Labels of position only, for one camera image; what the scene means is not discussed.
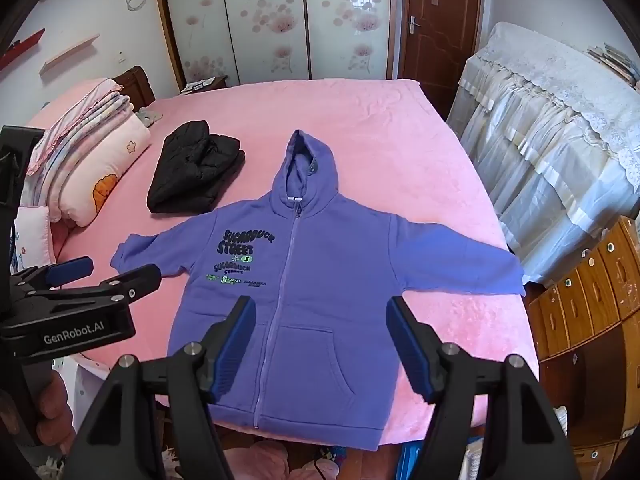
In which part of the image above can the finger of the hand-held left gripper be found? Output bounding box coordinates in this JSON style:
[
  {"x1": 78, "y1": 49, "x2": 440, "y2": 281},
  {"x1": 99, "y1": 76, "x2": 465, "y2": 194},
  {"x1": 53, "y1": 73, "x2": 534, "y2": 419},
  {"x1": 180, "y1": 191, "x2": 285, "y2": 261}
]
[
  {"x1": 94, "y1": 263, "x2": 163, "y2": 307},
  {"x1": 11, "y1": 255, "x2": 96, "y2": 295}
]

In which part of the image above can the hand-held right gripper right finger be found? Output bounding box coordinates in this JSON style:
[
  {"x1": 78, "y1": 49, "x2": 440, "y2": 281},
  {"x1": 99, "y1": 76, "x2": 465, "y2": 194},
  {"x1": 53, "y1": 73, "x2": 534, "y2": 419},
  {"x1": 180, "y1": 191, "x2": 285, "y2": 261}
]
[{"x1": 385, "y1": 296, "x2": 581, "y2": 480}]

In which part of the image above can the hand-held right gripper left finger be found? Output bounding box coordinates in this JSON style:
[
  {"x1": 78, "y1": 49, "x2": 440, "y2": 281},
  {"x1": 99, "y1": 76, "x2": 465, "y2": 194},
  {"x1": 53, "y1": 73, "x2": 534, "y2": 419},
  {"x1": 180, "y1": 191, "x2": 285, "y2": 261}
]
[{"x1": 62, "y1": 295, "x2": 258, "y2": 480}]

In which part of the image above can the purple zip hoodie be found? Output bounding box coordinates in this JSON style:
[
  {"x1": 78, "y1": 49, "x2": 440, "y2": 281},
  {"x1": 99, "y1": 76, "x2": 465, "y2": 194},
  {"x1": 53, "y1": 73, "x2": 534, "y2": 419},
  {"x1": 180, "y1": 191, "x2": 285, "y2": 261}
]
[{"x1": 111, "y1": 129, "x2": 526, "y2": 447}]

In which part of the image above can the person's left hand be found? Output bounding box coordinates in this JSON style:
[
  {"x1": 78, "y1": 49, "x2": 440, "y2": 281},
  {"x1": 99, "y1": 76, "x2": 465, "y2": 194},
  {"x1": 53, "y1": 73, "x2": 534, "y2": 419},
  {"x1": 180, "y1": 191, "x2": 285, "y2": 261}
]
[{"x1": 36, "y1": 371, "x2": 77, "y2": 447}]

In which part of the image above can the white printed pillow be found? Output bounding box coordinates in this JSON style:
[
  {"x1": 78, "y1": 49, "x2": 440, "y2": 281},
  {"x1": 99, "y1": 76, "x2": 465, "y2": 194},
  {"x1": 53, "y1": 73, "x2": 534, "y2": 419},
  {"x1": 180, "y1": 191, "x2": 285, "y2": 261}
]
[{"x1": 11, "y1": 205, "x2": 57, "y2": 273}]

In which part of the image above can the folded black padded jacket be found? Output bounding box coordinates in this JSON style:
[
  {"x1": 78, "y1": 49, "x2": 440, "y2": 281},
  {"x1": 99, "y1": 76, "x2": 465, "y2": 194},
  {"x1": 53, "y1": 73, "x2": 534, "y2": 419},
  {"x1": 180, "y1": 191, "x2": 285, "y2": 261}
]
[{"x1": 146, "y1": 120, "x2": 247, "y2": 214}]

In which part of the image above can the folded pastel striped quilt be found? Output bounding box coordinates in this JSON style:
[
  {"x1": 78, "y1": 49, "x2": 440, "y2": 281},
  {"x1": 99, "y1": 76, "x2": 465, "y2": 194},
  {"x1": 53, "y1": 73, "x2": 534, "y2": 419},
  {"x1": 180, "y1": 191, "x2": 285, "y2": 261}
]
[{"x1": 30, "y1": 91, "x2": 136, "y2": 211}]

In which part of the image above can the bed with pink sheet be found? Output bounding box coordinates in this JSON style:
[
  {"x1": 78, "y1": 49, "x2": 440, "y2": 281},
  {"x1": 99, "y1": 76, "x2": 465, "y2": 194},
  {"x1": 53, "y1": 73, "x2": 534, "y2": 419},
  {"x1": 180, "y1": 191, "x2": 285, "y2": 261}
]
[{"x1": 20, "y1": 77, "x2": 542, "y2": 443}]

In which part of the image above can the wooden chest of drawers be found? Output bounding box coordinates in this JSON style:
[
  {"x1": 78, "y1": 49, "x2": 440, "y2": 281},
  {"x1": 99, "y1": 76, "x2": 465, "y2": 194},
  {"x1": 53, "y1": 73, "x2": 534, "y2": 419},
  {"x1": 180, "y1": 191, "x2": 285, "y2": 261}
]
[{"x1": 526, "y1": 215, "x2": 640, "y2": 480}]

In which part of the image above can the wooden headboard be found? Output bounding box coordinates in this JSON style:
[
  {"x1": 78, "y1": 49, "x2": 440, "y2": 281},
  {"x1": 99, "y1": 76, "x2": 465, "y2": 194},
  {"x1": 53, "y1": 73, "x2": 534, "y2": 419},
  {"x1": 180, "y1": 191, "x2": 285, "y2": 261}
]
[{"x1": 112, "y1": 66, "x2": 157, "y2": 107}]

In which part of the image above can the wooden nightstand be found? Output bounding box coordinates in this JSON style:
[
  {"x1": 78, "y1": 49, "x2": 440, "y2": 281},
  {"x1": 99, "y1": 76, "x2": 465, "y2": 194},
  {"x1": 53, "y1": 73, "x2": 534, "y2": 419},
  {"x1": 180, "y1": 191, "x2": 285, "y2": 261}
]
[{"x1": 179, "y1": 75, "x2": 229, "y2": 96}]

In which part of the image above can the floral sliding door wardrobe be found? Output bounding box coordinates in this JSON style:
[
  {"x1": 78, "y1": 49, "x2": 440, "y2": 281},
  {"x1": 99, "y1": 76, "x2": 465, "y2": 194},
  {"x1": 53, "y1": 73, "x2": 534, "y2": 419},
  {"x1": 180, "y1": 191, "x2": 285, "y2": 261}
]
[{"x1": 152, "y1": 0, "x2": 402, "y2": 90}]

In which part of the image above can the brown wooden door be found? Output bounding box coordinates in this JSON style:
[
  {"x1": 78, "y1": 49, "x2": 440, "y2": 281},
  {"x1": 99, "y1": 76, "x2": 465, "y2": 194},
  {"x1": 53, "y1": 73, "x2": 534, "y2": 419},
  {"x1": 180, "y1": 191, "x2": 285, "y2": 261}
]
[{"x1": 400, "y1": 0, "x2": 484, "y2": 122}]

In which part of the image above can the stack of books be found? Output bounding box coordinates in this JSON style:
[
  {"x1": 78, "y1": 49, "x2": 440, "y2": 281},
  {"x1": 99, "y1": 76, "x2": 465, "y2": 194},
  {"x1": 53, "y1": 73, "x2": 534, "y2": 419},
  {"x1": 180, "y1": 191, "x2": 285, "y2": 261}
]
[{"x1": 585, "y1": 42, "x2": 640, "y2": 92}]

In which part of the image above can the pink wall shelf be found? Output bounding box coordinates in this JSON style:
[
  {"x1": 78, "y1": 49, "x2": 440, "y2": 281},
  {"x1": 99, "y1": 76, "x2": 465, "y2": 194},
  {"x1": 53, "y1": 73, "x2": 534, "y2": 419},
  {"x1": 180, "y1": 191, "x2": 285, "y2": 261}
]
[{"x1": 40, "y1": 34, "x2": 101, "y2": 76}]

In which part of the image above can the red wall decoration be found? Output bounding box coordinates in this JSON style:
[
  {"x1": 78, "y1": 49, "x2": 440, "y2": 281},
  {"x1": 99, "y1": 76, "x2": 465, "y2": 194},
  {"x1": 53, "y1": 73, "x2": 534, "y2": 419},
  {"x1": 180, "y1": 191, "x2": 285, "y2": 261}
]
[{"x1": 0, "y1": 27, "x2": 46, "y2": 72}]

